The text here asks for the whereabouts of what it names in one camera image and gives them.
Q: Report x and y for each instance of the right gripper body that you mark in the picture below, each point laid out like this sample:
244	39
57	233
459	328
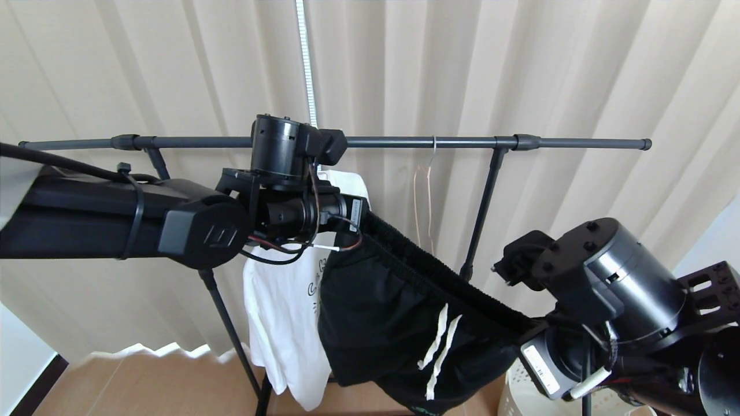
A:
555	358

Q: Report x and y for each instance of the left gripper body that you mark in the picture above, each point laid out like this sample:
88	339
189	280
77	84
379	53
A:
341	211

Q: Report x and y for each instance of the pink clothes hanger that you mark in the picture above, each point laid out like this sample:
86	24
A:
429	173

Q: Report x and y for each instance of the black garment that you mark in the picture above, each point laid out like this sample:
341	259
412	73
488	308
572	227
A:
393	312

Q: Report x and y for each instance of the white printed t-shirt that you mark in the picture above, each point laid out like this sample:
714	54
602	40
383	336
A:
277	323

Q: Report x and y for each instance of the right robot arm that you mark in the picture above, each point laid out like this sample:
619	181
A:
636	277

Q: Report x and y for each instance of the white laundry basket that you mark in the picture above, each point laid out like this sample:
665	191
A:
520	398

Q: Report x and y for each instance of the black clothes rack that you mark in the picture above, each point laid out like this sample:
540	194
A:
462	142

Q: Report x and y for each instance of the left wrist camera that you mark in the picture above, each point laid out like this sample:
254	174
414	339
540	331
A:
329	144

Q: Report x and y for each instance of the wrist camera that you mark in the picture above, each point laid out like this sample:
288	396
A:
329	144
520	260

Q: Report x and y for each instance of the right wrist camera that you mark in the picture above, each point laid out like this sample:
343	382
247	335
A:
520	260

